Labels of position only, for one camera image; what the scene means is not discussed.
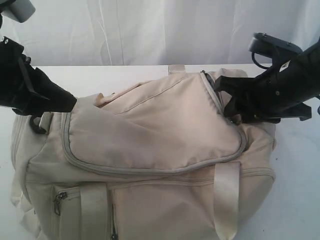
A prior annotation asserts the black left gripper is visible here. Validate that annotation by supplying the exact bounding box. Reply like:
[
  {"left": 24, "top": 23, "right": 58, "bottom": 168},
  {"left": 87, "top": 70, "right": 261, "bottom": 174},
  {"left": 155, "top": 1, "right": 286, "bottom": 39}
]
[{"left": 0, "top": 36, "right": 77, "bottom": 116}]

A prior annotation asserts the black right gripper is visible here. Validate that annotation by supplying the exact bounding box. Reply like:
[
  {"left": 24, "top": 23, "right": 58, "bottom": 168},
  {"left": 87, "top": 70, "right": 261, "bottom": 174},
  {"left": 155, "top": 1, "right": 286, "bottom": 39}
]
[{"left": 213, "top": 42, "right": 320, "bottom": 123}]

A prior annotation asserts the beige duffel bag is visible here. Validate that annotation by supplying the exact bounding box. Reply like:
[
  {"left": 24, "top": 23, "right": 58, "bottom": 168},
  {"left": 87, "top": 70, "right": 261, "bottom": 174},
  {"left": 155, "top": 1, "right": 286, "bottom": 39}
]
[{"left": 10, "top": 68, "right": 276, "bottom": 240}]

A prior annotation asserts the white background curtain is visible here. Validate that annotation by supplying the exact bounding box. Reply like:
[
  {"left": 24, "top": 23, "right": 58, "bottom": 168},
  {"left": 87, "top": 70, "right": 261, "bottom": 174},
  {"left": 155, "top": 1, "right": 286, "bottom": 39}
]
[{"left": 0, "top": 0, "right": 320, "bottom": 66}]

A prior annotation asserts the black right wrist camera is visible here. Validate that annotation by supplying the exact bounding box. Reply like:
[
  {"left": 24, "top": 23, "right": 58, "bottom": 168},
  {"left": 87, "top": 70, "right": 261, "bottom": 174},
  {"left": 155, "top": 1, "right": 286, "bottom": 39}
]
[{"left": 248, "top": 32, "right": 303, "bottom": 70}]

